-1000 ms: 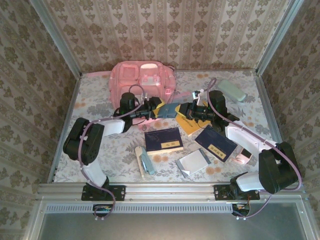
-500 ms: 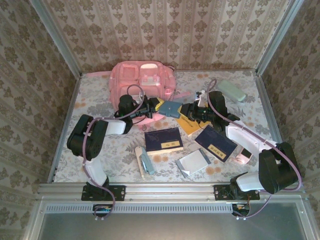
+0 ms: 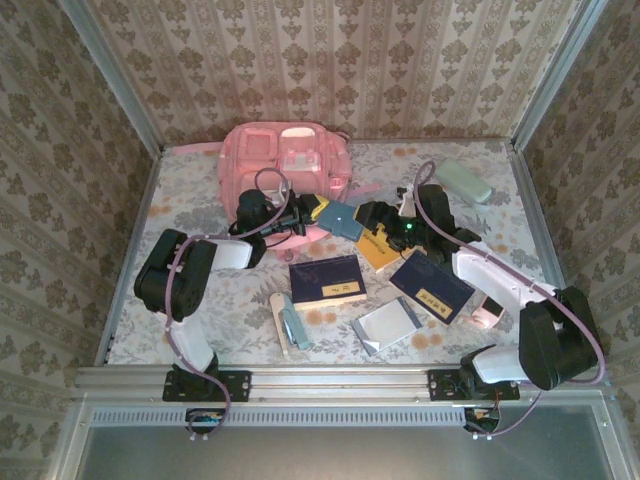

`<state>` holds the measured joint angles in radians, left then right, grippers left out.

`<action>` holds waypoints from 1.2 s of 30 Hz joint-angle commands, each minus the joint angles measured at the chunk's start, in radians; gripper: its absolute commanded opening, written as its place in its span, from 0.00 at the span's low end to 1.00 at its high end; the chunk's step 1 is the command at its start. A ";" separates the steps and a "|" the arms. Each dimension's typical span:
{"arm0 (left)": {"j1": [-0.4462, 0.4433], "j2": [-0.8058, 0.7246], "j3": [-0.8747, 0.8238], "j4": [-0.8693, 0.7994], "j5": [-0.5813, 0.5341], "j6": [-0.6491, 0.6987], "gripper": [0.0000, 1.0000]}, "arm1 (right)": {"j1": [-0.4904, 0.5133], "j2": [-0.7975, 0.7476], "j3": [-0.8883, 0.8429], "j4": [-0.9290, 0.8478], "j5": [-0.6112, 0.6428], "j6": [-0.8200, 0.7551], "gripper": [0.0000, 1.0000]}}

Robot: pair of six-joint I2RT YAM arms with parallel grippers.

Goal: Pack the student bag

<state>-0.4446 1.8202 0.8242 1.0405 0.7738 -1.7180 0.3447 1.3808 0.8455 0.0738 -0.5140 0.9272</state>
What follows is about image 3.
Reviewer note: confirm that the small blue-grey snap notebook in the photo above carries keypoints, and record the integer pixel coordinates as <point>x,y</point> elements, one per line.
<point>342,222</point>

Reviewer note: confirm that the yellow paperback book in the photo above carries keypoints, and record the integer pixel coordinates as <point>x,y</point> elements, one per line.
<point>382,257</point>

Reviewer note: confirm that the navy book with yellow label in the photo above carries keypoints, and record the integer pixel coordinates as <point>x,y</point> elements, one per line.
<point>320,277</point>
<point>430,282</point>

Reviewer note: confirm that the pink student backpack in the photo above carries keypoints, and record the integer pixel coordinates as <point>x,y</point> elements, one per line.
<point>260,150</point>

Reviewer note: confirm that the silver grey notebook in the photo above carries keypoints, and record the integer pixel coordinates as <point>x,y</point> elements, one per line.
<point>387,325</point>

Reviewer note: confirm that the teal grey stapler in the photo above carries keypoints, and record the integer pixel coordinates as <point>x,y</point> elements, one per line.
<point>297,332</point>

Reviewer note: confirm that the pink white small device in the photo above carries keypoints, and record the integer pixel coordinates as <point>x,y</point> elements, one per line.
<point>487,312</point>

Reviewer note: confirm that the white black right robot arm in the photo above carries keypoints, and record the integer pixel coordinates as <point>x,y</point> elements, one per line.
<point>500,280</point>

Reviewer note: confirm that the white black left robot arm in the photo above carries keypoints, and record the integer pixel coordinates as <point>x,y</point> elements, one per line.
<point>170,280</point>

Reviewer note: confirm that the floral table cover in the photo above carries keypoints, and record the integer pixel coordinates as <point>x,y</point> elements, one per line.
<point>200,180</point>

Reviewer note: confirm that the grey metal panel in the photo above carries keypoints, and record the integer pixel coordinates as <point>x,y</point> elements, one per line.
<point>325,455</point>

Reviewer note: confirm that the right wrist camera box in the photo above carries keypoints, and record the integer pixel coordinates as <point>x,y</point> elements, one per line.
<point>407,200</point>

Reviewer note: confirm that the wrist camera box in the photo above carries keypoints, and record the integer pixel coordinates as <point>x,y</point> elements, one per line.
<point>282,192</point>
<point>407,200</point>

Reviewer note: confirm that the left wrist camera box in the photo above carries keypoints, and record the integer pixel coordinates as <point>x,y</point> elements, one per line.
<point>282,192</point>

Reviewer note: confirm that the aluminium table side rail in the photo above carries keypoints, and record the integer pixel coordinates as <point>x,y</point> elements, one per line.
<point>150,180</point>
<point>534,200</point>

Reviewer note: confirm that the aluminium frame rail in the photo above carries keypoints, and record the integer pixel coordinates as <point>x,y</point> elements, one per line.
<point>340,382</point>

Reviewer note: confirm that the aluminium corner post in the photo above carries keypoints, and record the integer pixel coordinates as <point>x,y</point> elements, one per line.
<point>555,65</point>
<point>100,60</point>

